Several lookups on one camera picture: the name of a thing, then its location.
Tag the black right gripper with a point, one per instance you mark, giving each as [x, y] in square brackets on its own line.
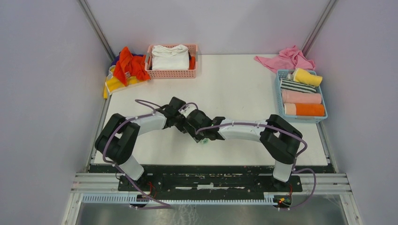
[190, 131]

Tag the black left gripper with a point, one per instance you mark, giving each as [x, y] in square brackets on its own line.
[181, 128]

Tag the orange red towel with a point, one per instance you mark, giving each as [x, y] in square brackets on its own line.
[134, 65]

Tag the yellow green teal towel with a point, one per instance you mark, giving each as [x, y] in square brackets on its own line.
[204, 141]

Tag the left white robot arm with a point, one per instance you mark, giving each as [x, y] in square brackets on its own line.
[117, 139]

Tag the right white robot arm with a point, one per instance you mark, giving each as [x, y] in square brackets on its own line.
[280, 138]

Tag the orange cloth in pink basket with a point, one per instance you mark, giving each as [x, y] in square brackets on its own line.
[192, 62]

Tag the white folded cloth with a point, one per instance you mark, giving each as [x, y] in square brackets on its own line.
[170, 58]

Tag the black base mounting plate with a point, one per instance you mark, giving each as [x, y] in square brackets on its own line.
[184, 182]

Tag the pink perforated basket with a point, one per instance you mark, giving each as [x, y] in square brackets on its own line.
[169, 74]

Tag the purple cloth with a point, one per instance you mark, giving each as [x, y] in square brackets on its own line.
[117, 58]

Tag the rolled pink towel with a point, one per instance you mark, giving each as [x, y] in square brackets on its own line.
[289, 96]

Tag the blue perforated basket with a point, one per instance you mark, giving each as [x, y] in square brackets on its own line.
[287, 74]

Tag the rolled orange towel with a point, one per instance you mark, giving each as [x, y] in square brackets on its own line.
[299, 109]

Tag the rolled striped towel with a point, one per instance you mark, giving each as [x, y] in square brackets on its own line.
[296, 86]

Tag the rolled yellow towel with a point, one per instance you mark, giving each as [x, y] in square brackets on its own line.
[303, 76]

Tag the pink crumpled towel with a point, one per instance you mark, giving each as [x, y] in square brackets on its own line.
[289, 58]

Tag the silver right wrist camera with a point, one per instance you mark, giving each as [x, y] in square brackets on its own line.
[187, 110]

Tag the aluminium corner rail left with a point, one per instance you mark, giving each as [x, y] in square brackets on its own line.
[86, 9]

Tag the aluminium corner rail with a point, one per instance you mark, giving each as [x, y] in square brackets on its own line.
[86, 9]
[314, 33]

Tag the aluminium corner rail right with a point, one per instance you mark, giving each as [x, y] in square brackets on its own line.
[314, 33]

